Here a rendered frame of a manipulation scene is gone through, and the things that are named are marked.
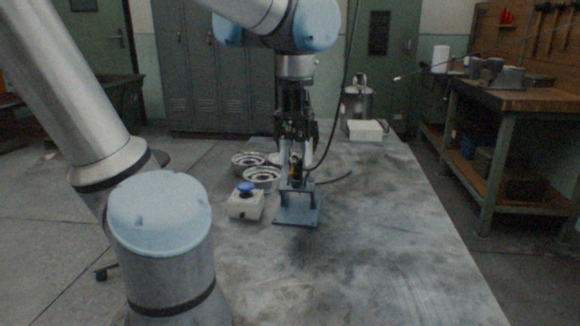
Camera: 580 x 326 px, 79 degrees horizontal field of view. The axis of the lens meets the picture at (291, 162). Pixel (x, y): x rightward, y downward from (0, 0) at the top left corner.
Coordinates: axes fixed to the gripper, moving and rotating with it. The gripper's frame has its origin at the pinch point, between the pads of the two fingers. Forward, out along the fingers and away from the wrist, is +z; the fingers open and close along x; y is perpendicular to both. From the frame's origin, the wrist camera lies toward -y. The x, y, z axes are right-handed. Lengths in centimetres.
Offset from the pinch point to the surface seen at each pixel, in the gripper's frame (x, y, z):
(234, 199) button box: -13.9, 2.4, 7.7
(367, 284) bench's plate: 15.7, 20.5, 12.2
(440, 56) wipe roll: 77, -228, -7
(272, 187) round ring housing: -7.9, -10.5, 10.2
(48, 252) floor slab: -155, -72, 92
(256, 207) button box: -8.6, 3.1, 8.8
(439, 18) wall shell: 96, -345, -37
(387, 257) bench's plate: 19.7, 12.1, 12.1
